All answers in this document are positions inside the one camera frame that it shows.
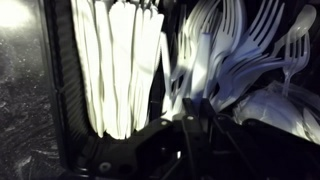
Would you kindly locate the clear plastic fork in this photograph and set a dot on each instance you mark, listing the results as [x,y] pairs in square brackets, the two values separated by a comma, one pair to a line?
[295,63]

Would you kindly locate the clear bag of plastic cutlery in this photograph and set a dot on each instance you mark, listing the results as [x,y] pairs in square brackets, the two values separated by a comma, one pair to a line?
[276,110]

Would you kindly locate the clear plastic spoon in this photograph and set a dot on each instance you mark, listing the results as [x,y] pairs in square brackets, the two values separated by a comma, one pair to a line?
[301,21]

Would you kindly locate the black plastic cutlery tray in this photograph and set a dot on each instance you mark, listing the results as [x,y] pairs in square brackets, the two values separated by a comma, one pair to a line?
[66,100]

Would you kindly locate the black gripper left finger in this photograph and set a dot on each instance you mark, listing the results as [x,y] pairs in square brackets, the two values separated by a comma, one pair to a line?
[160,133]

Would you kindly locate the white plastic knife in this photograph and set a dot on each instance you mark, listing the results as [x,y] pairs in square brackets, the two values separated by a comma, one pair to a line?
[122,66]
[105,66]
[85,66]
[153,50]
[140,73]

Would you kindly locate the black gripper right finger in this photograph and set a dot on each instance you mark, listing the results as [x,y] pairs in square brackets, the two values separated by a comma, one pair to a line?
[226,133]

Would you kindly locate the white plastic fork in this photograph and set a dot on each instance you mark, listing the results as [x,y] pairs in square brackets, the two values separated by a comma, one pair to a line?
[226,40]
[253,71]
[260,33]
[193,23]
[173,100]
[201,66]

